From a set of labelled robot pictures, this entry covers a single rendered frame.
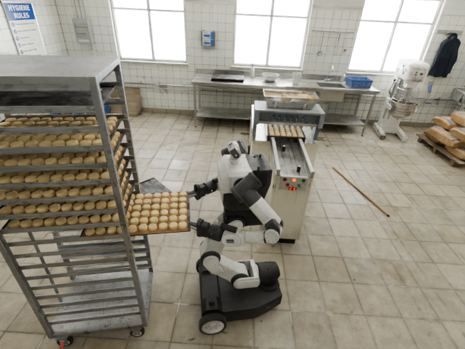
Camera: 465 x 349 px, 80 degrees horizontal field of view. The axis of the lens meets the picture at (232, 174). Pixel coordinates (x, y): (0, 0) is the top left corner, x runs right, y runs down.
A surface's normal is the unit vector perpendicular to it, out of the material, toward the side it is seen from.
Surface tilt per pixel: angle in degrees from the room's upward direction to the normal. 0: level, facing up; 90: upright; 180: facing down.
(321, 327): 0
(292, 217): 90
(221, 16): 90
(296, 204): 90
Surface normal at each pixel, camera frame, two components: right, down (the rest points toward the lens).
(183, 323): 0.04, -0.85
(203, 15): -0.04, 0.52
